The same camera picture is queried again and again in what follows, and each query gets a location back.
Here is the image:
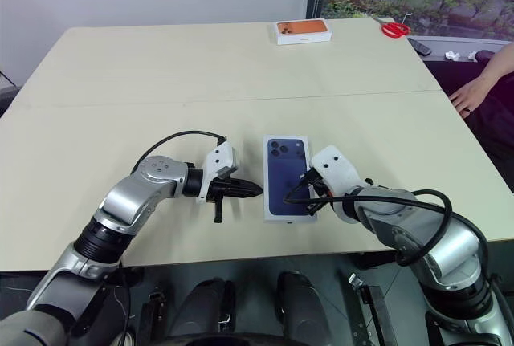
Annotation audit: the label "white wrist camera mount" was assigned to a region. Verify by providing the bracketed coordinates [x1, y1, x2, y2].
[199, 140, 239, 205]
[311, 145, 373, 205]

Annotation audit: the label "bystander dark clothing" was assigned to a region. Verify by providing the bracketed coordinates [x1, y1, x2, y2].
[463, 76, 514, 194]

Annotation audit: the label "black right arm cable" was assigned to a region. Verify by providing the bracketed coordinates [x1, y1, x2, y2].
[283, 179, 453, 267]

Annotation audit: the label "red handled scissors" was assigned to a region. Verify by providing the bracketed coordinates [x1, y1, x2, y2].
[371, 14, 410, 39]

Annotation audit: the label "black remote control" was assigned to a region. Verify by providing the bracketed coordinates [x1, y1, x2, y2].
[407, 37, 433, 57]

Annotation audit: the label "dark rounded shape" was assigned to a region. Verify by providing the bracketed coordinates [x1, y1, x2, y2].
[276, 271, 330, 339]

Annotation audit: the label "grey side desk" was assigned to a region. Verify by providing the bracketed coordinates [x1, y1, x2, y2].
[409, 35, 511, 64]

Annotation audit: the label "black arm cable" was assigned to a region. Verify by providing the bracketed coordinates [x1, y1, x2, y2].
[130, 131, 228, 174]
[283, 179, 453, 267]

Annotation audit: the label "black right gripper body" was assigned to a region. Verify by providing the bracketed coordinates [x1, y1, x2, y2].
[305, 172, 332, 213]

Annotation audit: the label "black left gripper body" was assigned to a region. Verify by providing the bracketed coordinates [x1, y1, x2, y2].
[206, 175, 243, 223]

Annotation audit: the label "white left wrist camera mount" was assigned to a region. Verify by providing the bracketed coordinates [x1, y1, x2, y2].
[199, 140, 239, 205]

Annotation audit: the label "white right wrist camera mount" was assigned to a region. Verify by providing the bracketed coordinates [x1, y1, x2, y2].
[311, 145, 373, 205]

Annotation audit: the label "orange print phone box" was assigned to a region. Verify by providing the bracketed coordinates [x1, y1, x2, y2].
[275, 19, 334, 46]

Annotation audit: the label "bystander bare hand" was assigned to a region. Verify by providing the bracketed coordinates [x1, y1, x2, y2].
[449, 79, 489, 120]

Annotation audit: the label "black metal bracket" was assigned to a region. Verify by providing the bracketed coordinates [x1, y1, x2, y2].
[348, 272, 389, 346]
[140, 289, 168, 339]

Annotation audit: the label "black frame object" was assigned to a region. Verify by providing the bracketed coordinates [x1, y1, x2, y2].
[0, 67, 21, 117]

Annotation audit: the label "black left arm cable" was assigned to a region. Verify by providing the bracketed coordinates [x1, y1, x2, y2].
[130, 131, 228, 174]

